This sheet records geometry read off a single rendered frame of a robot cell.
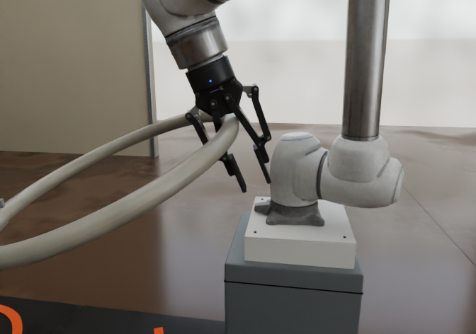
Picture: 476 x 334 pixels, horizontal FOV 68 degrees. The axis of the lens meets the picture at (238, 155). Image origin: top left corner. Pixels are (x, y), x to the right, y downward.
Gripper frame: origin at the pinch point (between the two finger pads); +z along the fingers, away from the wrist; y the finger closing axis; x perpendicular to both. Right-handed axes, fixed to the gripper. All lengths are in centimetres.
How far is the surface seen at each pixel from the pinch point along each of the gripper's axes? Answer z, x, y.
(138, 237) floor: 98, -191, 126
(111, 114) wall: 23, -470, 212
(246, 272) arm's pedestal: 40, -26, 16
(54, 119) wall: -1, -484, 305
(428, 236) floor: 186, -188, -94
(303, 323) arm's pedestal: 61, -22, 5
